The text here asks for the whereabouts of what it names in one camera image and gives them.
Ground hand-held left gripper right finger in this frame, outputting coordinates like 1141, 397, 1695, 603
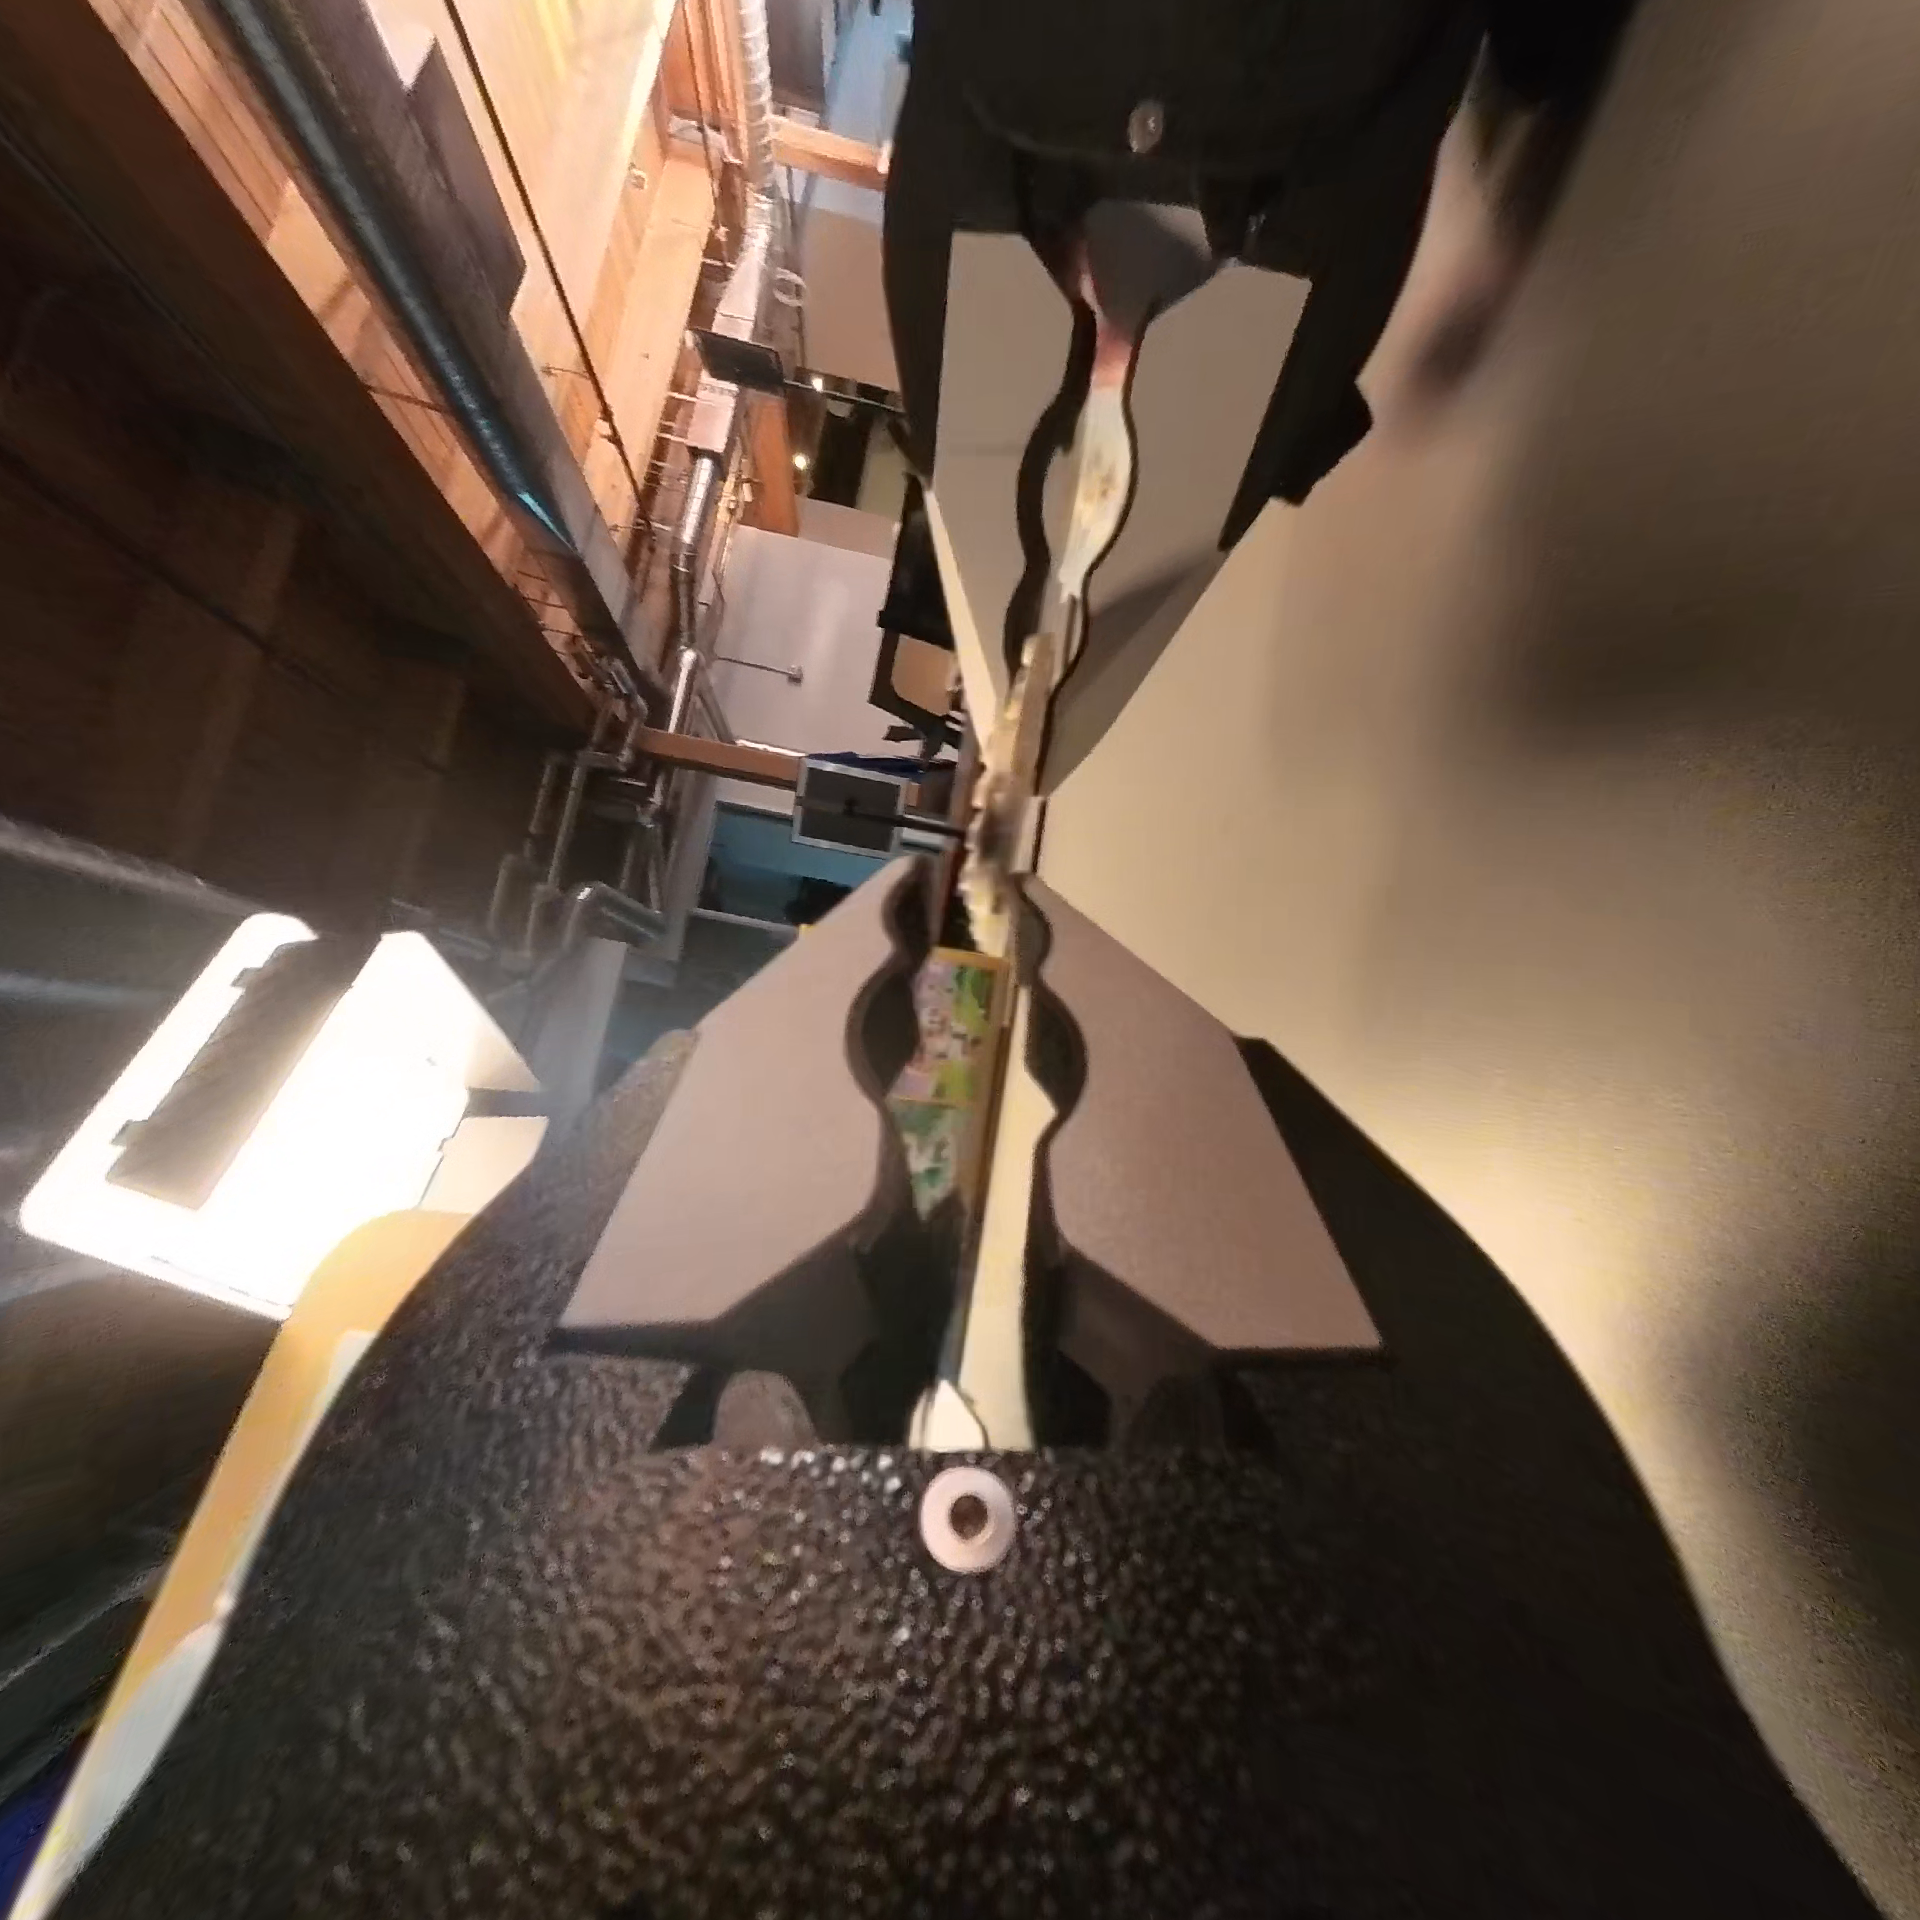
1027, 883, 1384, 1354

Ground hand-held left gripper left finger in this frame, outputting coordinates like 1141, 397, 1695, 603
559, 859, 940, 1331

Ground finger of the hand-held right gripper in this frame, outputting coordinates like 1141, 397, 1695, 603
1033, 262, 1315, 799
922, 225, 1091, 725

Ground white lego plate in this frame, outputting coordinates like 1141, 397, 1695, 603
959, 628, 1059, 922

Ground colourful lego box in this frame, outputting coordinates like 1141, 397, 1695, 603
885, 944, 1009, 1220

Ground lego instruction booklet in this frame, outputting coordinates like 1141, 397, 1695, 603
45, 1327, 375, 1920

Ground black screen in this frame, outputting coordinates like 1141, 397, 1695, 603
869, 508, 965, 725

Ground grey pipes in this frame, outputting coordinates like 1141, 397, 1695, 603
511, 736, 670, 977

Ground yellow cardboard sheet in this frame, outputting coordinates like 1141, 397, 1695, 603
279, 1210, 472, 1352

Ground small grey monitor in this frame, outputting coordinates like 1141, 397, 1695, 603
795, 758, 922, 852

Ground wooden beam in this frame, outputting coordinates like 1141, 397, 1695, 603
638, 725, 799, 784

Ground metal duct pipe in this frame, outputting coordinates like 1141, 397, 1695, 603
654, 225, 782, 740

